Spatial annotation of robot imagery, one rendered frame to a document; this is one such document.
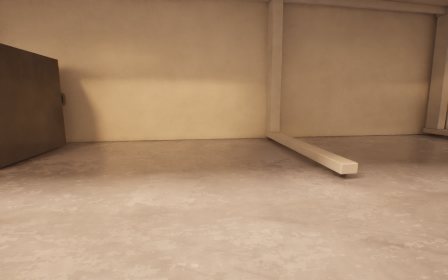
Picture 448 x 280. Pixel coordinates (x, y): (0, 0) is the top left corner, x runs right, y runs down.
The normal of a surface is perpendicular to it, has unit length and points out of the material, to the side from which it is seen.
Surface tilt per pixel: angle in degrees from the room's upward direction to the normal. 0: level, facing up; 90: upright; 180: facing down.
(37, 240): 0
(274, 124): 90
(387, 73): 90
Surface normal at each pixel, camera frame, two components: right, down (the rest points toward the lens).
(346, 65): 0.12, 0.17
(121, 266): 0.00, -0.99
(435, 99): -0.99, 0.03
